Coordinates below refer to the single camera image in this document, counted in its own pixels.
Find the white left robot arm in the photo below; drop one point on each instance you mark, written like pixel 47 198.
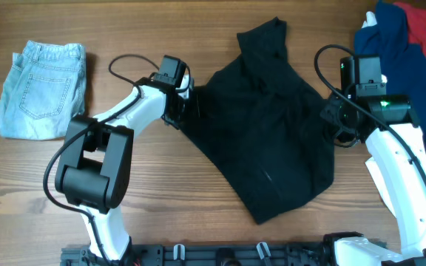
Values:
pixel 94 166

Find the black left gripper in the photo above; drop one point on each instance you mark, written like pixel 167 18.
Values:
pixel 191 113

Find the black t-shirt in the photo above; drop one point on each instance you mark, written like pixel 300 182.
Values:
pixel 259 122

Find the white garment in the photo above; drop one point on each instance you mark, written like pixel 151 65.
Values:
pixel 371 164

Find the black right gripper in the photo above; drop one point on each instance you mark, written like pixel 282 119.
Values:
pixel 327 113

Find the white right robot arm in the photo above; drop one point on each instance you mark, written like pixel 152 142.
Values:
pixel 388 126

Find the folded light blue jeans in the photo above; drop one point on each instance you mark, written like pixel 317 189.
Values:
pixel 44 89

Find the navy blue garment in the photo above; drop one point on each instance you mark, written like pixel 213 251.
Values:
pixel 402 63

